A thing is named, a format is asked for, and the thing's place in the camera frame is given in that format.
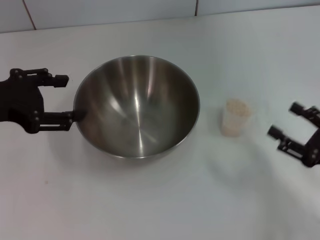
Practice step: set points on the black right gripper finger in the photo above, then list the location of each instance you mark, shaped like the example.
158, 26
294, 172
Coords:
312, 113
275, 131

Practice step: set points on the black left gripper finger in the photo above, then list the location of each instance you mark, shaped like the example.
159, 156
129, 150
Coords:
60, 81
55, 116

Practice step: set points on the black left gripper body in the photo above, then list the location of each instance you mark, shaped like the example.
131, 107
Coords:
20, 100

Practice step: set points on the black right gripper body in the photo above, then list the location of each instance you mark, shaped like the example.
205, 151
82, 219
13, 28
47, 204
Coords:
313, 150

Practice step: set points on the clear plastic cup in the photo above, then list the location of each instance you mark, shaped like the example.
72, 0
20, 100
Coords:
235, 120

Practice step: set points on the stainless steel mixing bowl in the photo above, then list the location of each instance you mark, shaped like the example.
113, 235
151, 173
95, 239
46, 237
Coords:
137, 107

